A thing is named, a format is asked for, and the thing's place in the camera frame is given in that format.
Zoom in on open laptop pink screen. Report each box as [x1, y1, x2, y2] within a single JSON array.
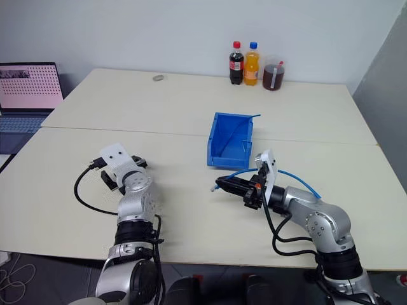
[[0, 62, 65, 155]]

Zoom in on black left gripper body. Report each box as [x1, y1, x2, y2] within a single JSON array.
[[100, 154, 149, 193]]

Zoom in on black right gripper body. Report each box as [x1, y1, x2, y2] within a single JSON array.
[[242, 173, 267, 210]]

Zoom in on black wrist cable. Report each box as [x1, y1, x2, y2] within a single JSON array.
[[73, 158, 120, 217], [261, 190, 321, 257]]

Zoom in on grey partition panel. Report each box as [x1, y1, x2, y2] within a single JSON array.
[[348, 9, 407, 194]]

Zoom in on white floor cable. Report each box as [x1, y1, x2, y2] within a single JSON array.
[[0, 253, 38, 301]]

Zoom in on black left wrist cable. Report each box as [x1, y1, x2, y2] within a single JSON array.
[[73, 158, 120, 217]]

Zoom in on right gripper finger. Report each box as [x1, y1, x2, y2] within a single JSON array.
[[219, 186, 251, 198], [215, 177, 254, 189]]

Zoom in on clear jar brown liquid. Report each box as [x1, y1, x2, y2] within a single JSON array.
[[262, 54, 286, 92]]

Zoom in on orange soda bottle blue cap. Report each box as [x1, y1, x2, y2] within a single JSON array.
[[244, 41, 262, 86]]

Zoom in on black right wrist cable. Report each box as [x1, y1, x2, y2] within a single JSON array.
[[261, 190, 321, 257]]

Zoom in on cola bottle red cap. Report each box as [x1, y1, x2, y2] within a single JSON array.
[[228, 41, 245, 86]]

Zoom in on blue plastic bin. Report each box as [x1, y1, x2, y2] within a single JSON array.
[[205, 111, 254, 170]]

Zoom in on dark rounded shape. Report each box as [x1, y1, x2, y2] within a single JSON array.
[[166, 274, 202, 305], [242, 274, 276, 305]]

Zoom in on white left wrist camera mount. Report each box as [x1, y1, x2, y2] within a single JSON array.
[[99, 142, 138, 187]]

